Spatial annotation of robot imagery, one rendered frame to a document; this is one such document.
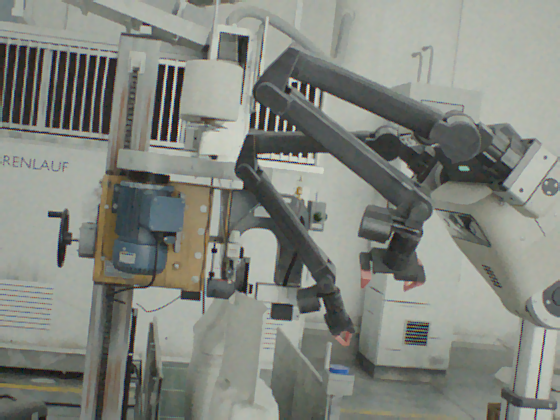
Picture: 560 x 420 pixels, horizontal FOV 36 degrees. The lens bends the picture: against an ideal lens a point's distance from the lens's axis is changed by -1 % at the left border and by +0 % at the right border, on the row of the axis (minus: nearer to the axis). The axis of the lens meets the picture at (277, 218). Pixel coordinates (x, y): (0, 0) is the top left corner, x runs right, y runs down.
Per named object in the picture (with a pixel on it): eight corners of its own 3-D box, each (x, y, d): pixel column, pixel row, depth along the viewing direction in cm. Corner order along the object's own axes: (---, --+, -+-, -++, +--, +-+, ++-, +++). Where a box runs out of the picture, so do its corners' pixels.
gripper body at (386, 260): (368, 252, 187) (378, 230, 181) (413, 256, 188) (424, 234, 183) (372, 276, 182) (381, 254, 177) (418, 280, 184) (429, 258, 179)
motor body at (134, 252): (166, 278, 234) (176, 187, 233) (109, 273, 232) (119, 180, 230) (164, 271, 249) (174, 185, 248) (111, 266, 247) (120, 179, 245)
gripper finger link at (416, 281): (380, 276, 193) (392, 249, 187) (411, 278, 195) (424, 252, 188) (384, 300, 189) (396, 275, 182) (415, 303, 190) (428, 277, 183)
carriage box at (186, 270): (203, 292, 256) (215, 187, 254) (87, 281, 250) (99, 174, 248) (197, 280, 280) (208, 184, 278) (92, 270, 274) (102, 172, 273)
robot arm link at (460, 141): (274, 35, 162) (279, 28, 171) (246, 100, 167) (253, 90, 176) (489, 132, 164) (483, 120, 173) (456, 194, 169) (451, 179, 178)
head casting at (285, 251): (302, 288, 261) (313, 190, 259) (221, 280, 257) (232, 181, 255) (285, 274, 290) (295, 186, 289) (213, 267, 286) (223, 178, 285)
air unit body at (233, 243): (239, 284, 252) (245, 232, 251) (223, 283, 251) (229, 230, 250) (237, 282, 256) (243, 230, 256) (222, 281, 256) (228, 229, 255)
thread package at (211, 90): (240, 124, 235) (248, 61, 234) (179, 117, 232) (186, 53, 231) (234, 126, 251) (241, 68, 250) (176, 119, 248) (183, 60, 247)
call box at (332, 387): (352, 396, 252) (355, 376, 251) (326, 394, 250) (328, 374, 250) (346, 389, 260) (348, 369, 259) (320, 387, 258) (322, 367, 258)
